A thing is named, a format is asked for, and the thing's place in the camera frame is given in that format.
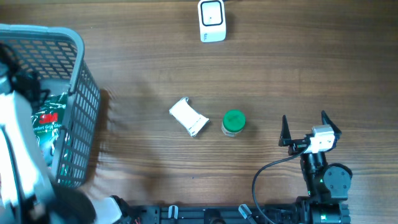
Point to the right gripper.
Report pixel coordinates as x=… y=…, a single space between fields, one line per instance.
x=297 y=145

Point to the green lid jar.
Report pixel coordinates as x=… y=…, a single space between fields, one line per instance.
x=233 y=123

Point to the white carton box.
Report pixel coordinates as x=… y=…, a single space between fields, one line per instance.
x=190 y=119

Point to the green 3M gloves package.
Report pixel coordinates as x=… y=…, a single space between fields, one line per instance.
x=49 y=124

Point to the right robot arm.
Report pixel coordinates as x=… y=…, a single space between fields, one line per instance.
x=327 y=184

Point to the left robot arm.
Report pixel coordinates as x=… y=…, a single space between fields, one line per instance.
x=29 y=194

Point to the white barcode scanner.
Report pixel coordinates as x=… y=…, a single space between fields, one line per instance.
x=212 y=20

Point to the grey plastic basket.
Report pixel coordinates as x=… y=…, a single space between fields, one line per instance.
x=56 y=55

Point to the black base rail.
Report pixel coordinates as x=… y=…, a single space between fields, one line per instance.
x=277 y=213

